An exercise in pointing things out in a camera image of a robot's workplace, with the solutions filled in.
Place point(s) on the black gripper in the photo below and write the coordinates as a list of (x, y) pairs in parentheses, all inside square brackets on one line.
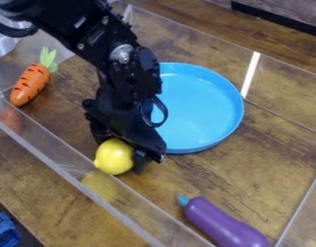
[(114, 119)]

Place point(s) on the yellow toy lemon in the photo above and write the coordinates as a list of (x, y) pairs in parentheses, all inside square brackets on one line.
[(113, 157)]

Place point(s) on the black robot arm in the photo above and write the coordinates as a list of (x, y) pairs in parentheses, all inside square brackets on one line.
[(98, 36)]

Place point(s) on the blue round tray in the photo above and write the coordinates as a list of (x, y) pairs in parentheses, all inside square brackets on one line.
[(205, 108)]

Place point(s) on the orange toy carrot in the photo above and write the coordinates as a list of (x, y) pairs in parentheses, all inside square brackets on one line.
[(35, 78)]

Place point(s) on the purple toy eggplant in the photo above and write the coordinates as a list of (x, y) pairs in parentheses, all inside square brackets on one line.
[(224, 229)]

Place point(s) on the blue object at corner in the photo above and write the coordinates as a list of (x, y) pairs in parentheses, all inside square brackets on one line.
[(9, 235)]

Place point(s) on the clear acrylic enclosure wall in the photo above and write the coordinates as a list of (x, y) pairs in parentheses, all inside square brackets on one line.
[(257, 176)]

